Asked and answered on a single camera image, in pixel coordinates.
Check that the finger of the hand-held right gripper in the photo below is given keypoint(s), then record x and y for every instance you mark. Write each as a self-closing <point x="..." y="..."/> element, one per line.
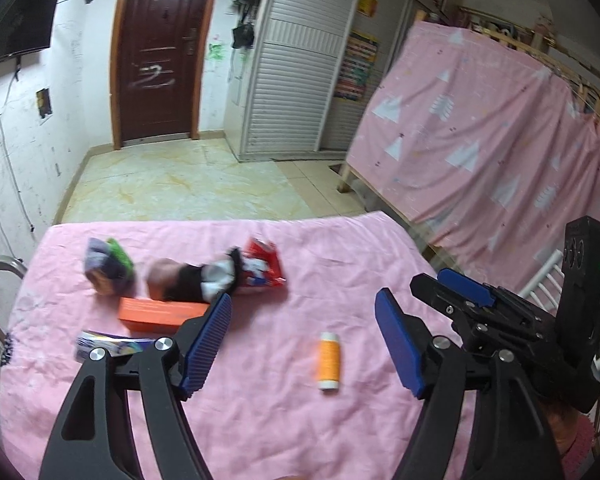
<point x="432" y="292"/>
<point x="467" y="287"/>

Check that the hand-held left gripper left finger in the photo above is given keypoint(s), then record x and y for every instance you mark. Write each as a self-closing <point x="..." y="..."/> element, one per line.
<point x="205" y="345"/>

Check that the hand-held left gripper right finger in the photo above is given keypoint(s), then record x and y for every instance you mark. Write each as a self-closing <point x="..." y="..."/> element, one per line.
<point x="397" y="340"/>

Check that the orange thread spool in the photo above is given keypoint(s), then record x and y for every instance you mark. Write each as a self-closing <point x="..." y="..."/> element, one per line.
<point x="328" y="360"/>

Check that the person's right forearm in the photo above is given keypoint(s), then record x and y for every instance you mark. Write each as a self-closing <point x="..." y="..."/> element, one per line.
<point x="567" y="435"/>

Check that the white metal rack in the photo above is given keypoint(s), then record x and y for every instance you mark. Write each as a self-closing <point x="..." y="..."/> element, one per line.
<point x="542" y="272"/>

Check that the orange box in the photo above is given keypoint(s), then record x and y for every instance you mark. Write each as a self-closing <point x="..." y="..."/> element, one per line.
<point x="150" y="312"/>

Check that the toothpaste box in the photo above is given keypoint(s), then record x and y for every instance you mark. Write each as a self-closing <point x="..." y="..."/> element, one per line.
<point x="115" y="345"/>

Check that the pink bedsheet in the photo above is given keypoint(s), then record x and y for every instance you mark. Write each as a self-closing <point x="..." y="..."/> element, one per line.
<point x="280" y="410"/>

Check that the red snack packet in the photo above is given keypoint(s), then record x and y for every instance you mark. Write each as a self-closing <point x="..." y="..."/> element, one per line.
<point x="265" y="265"/>

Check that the purple rolled sock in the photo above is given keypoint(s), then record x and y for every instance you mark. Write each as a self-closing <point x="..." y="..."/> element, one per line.
<point x="102" y="260"/>

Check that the pink tree print curtain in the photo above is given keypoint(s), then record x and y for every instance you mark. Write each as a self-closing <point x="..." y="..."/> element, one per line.
<point x="480" y="135"/>

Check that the colourful chart poster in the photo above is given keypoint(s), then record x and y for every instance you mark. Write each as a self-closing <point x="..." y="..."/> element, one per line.
<point x="357" y="67"/>

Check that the white slatted wardrobe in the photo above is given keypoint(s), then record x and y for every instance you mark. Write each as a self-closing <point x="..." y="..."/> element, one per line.
<point x="290" y="85"/>

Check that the dark brown door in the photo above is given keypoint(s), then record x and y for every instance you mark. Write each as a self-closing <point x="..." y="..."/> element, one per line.
<point x="160" y="60"/>

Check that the yellow paper notice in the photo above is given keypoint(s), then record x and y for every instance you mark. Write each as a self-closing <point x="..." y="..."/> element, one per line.
<point x="368" y="4"/>

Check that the black hanging bags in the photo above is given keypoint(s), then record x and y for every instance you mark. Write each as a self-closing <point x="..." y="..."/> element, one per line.
<point x="242" y="35"/>

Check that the metal frame chair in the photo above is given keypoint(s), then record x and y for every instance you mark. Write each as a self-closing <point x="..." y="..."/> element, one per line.
<point x="5" y="261"/>

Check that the broken wall socket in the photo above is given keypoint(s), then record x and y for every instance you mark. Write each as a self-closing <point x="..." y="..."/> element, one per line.
<point x="43" y="103"/>

